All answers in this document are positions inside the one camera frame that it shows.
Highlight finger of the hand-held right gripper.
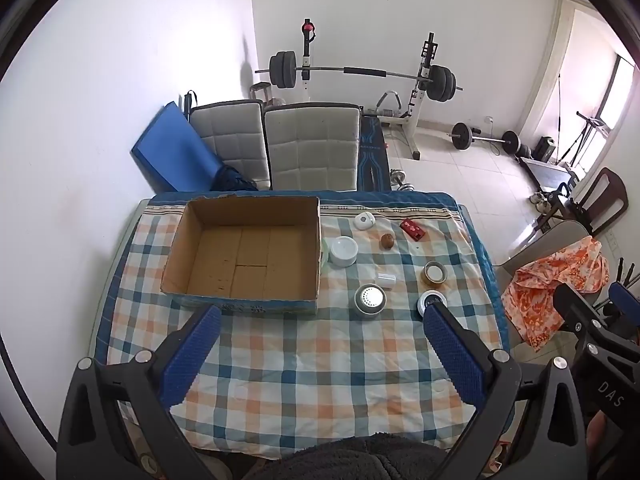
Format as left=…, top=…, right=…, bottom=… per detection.
left=609, top=281, right=640, bottom=321
left=552, top=283, right=608, bottom=341

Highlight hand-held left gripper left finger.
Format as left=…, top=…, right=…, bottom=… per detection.
left=57, top=304, right=236, bottom=480

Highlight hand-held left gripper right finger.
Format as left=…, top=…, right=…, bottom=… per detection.
left=422, top=301, right=601, bottom=480

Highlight white round tin black label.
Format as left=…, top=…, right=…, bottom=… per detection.
left=417, top=291, right=449, bottom=318

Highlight grey jar with silver top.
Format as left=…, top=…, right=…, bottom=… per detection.
left=354, top=284, right=387, bottom=318

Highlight cardboard box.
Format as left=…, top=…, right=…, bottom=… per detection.
left=160, top=195, right=322, bottom=316

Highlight white round container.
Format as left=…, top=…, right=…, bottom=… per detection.
left=327, top=236, right=359, bottom=267

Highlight person's right hand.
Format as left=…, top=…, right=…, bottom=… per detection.
left=586, top=412, right=608, bottom=480

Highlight orange floral cloth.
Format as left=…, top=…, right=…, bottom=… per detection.
left=501, top=237, right=611, bottom=353

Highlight brown wooden chair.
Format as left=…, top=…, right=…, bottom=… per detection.
left=565, top=167, right=628, bottom=237

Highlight plaid tablecloth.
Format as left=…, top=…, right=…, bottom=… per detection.
left=95, top=191, right=511, bottom=461

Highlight dark fleece garment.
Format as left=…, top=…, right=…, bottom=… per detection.
left=245, top=435, right=448, bottom=480

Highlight black tripod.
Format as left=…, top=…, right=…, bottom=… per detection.
left=560, top=112, right=612, bottom=162

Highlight dark blue bag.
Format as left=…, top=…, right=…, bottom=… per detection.
left=210, top=164, right=258, bottom=192

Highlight blue folded mat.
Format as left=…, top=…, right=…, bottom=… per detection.
left=131, top=101, right=226, bottom=192

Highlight small barbell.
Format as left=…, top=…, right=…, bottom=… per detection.
left=450, top=122, right=521, bottom=154

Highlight black weight bench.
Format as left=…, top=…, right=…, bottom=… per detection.
left=357, top=114, right=393, bottom=192

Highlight grey padded chair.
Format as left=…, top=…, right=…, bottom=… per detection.
left=190, top=101, right=273, bottom=191
left=263, top=103, right=362, bottom=192

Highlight white barbell rack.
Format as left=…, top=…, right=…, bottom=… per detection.
left=300, top=19, right=437, bottom=161

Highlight small metal stool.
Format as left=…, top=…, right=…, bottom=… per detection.
left=250, top=81, right=274, bottom=107

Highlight large barbell with black plates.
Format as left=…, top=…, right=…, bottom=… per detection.
left=255, top=51, right=463, bottom=102

